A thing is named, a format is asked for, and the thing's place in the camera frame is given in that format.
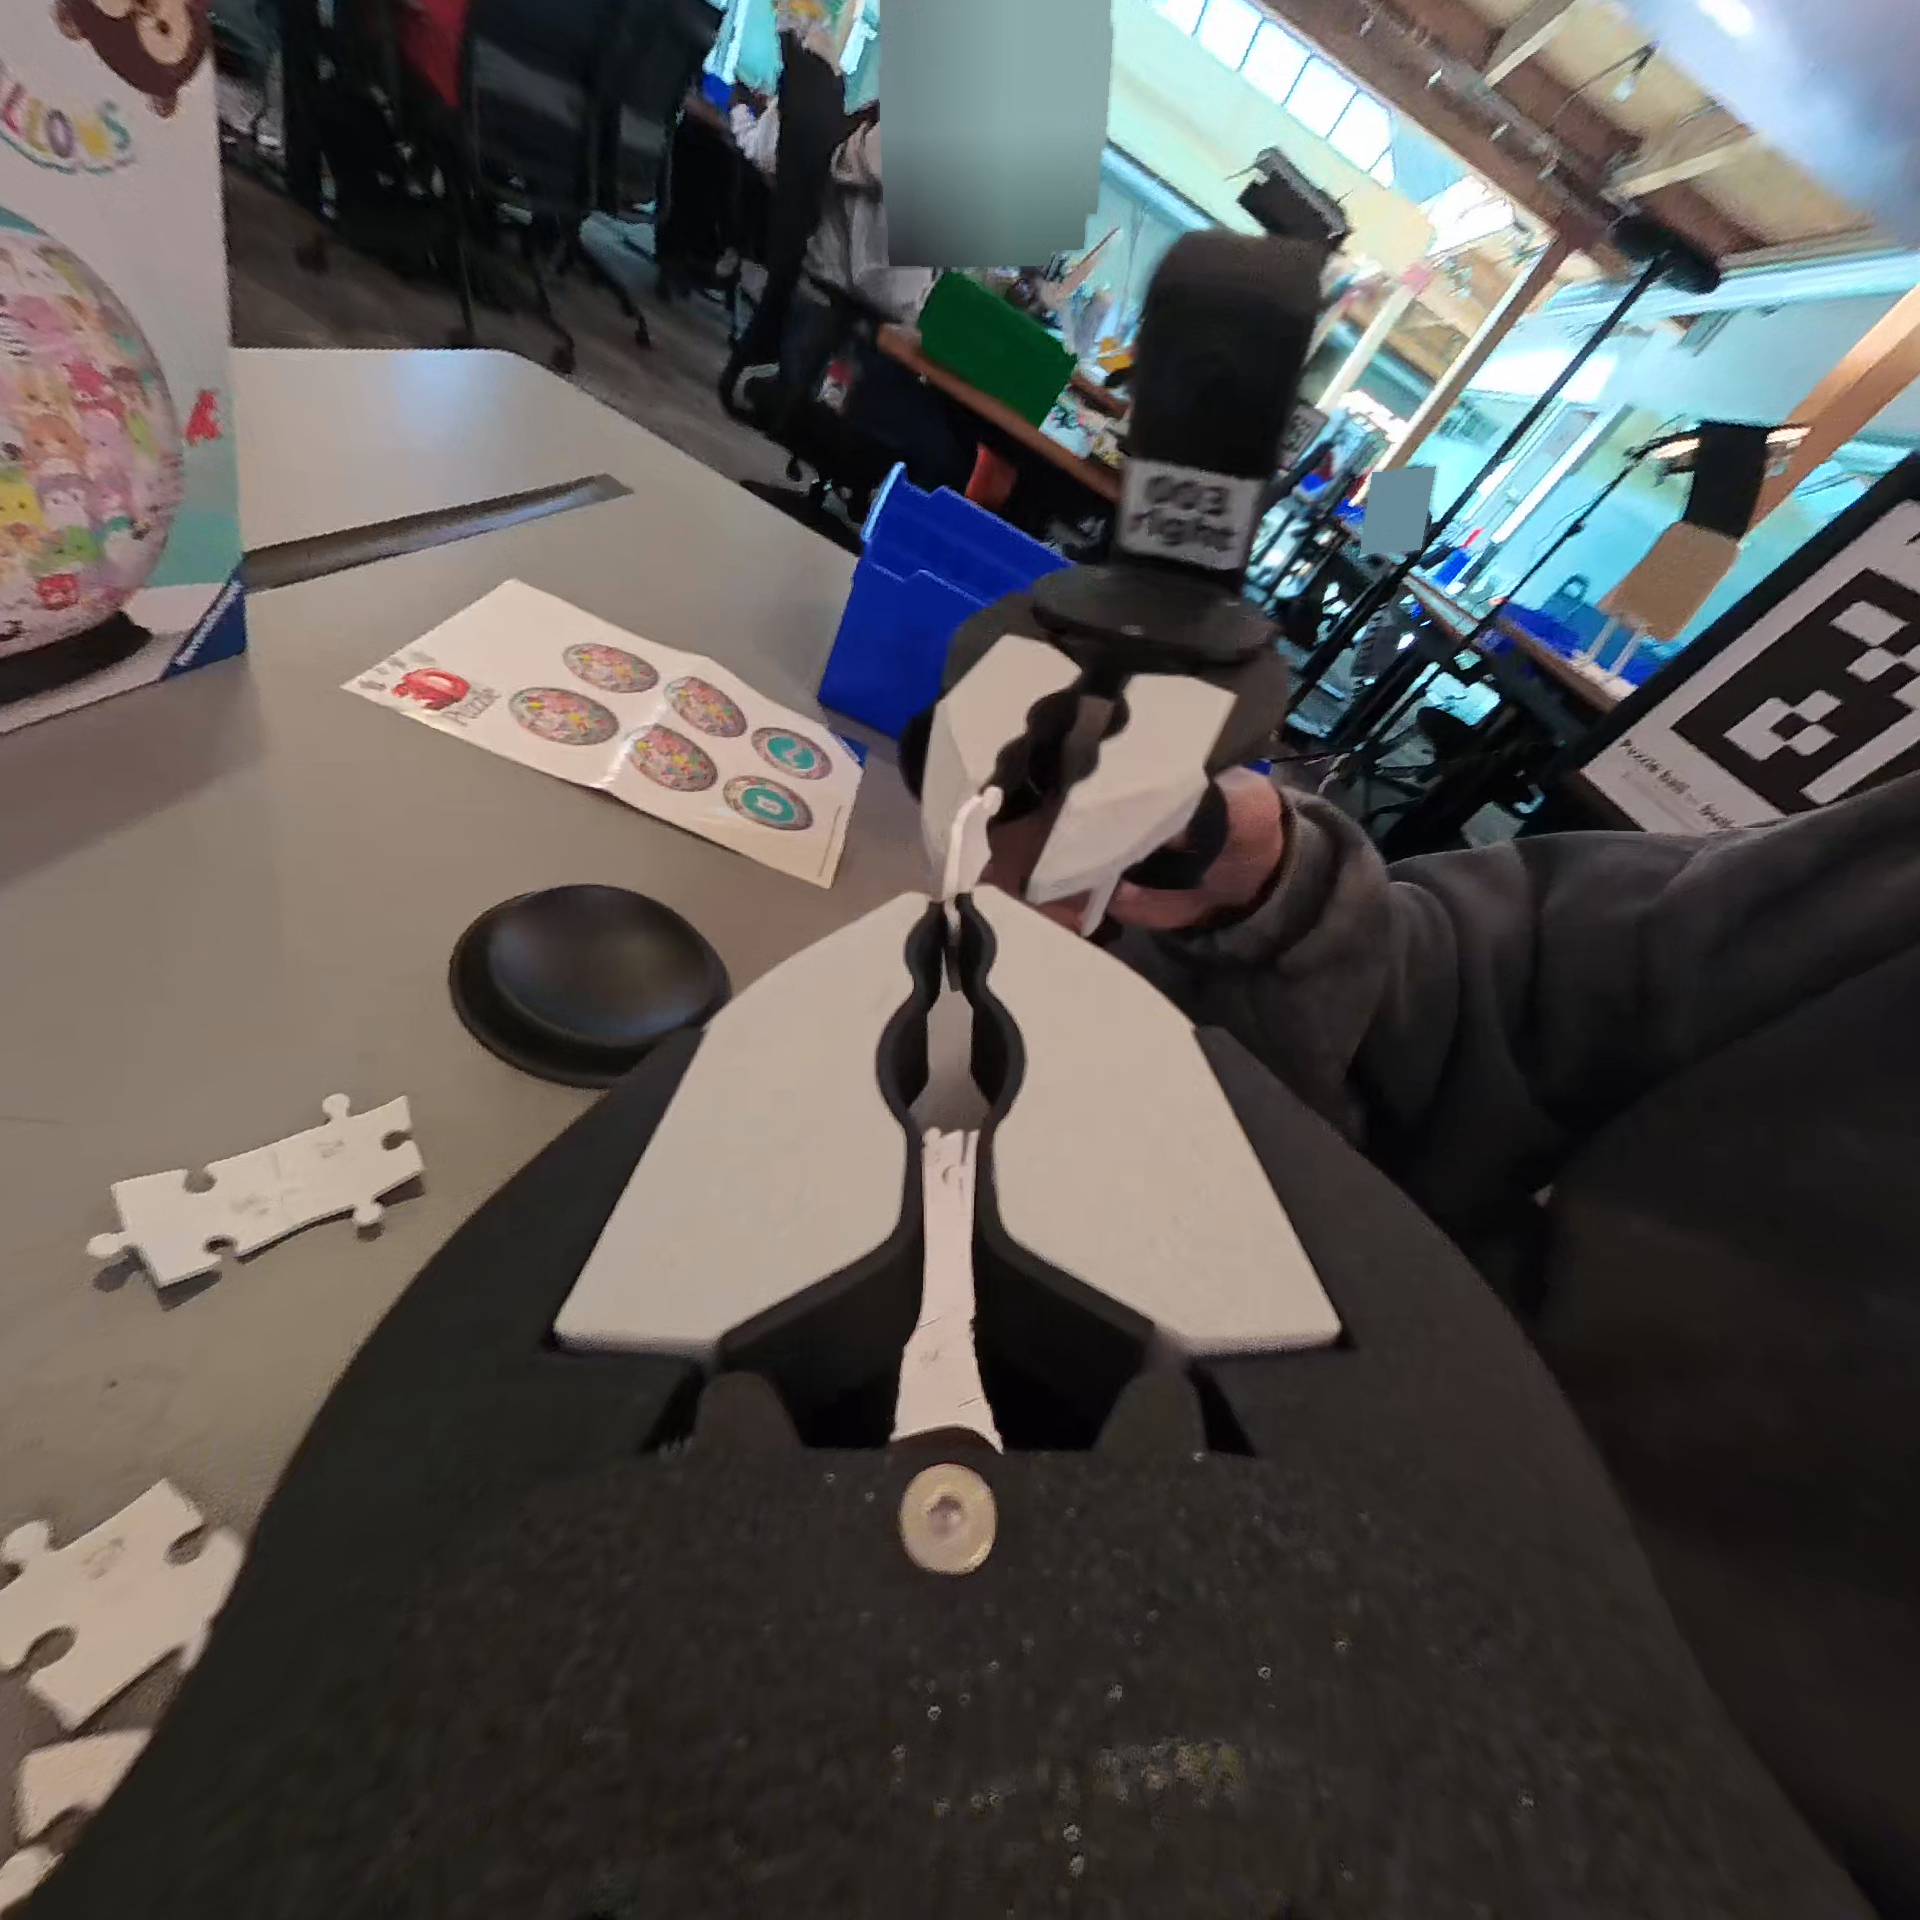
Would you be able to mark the green plastic bin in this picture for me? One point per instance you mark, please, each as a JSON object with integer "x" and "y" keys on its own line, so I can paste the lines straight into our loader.
{"x": 996, "y": 343}

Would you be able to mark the person's right hand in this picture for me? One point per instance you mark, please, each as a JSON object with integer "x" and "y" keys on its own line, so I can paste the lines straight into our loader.
{"x": 1248, "y": 857}

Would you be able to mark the black round puzzle stand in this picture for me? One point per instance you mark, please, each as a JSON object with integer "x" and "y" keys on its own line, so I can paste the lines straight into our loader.
{"x": 587, "y": 976}

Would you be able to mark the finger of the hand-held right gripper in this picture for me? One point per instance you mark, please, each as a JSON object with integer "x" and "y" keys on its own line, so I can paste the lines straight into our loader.
{"x": 973, "y": 719}
{"x": 1154, "y": 766}

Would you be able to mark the blue plastic bin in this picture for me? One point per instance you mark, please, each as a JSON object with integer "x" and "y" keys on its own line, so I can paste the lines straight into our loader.
{"x": 913, "y": 603}

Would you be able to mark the printed sticker sheet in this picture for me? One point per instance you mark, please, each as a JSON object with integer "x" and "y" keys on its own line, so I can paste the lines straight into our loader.
{"x": 603, "y": 719}

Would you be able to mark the black tripod light stand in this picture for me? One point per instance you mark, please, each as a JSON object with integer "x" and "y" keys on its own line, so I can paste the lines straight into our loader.
{"x": 1562, "y": 419}

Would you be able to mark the partly built colourful puzzle ball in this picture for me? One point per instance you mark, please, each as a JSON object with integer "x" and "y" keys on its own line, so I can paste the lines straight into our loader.
{"x": 943, "y": 1277}

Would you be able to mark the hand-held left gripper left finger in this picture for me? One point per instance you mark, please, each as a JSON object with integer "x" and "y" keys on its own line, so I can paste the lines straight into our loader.
{"x": 752, "y": 1173}

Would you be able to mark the group of white puzzle pieces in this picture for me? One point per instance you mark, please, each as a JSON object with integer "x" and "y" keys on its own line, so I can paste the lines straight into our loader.
{"x": 258, "y": 1186}

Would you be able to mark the printed puzzle box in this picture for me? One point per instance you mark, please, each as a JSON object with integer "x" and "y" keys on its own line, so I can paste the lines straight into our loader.
{"x": 107, "y": 373}

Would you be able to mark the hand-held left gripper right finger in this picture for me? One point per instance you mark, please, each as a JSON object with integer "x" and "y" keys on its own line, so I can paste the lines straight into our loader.
{"x": 1154, "y": 1186}

